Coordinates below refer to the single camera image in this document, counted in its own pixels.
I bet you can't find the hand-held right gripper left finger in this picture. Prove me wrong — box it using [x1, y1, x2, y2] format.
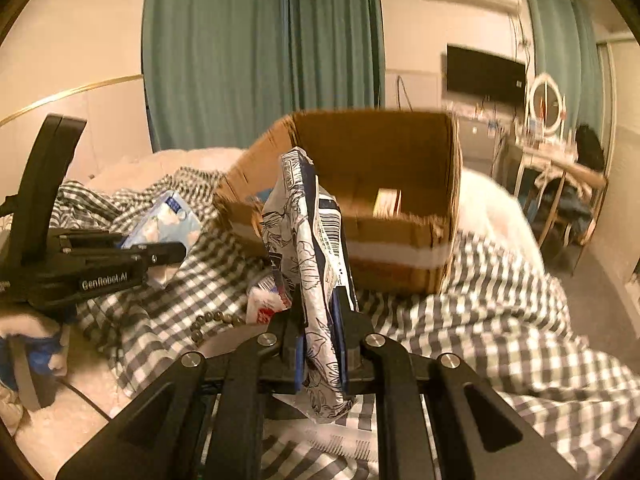
[55, 272, 311, 480]

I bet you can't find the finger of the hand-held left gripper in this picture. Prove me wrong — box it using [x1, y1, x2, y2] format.
[117, 241, 187, 267]

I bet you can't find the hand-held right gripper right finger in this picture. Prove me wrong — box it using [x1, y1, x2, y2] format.
[330, 285, 568, 480]

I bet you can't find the blue white tissue packet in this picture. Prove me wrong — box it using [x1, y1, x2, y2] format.
[120, 191, 203, 288]

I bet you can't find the dark bead bracelet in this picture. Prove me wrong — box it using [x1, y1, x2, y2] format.
[190, 310, 251, 343]

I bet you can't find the white blue patterned packet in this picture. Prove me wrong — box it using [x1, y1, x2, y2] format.
[262, 146, 358, 423]

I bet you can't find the small brown orange box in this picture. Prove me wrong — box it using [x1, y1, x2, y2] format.
[372, 187, 403, 218]

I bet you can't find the brown cardboard box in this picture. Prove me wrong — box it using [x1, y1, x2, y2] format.
[212, 109, 463, 295]

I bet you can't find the red white sachet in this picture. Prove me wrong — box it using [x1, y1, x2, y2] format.
[247, 280, 293, 326]

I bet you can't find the white barcode packet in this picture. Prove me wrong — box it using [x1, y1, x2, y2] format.
[265, 395, 378, 463]

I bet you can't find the grey white checked cloth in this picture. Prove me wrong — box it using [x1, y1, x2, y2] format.
[50, 165, 640, 480]

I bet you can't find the wide green curtain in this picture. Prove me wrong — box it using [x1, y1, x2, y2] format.
[141, 0, 386, 153]

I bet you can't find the grey small fridge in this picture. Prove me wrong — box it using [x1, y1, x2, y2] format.
[457, 115, 501, 161]

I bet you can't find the wooden chair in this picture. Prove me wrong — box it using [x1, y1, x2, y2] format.
[520, 162, 608, 248]

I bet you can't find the white round mirror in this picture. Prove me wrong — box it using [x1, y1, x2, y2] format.
[526, 74, 566, 136]

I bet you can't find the black bag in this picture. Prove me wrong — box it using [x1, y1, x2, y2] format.
[574, 125, 607, 166]

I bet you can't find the narrow green curtain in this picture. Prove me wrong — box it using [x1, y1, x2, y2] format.
[522, 0, 601, 131]

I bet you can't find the blue grey strapped object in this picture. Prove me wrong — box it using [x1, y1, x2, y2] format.
[0, 332, 68, 411]

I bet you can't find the black cable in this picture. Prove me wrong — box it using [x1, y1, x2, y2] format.
[60, 380, 113, 421]

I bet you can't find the black wall television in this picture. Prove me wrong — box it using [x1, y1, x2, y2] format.
[446, 45, 528, 107]

